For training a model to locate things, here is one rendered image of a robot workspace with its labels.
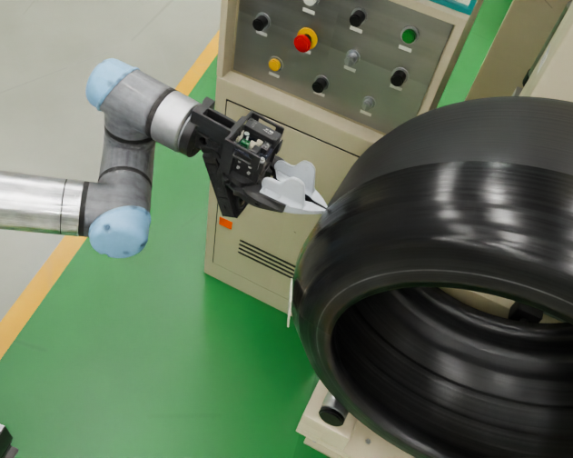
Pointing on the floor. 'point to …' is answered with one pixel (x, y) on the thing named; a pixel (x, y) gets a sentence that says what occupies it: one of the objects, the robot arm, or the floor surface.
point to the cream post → (566, 60)
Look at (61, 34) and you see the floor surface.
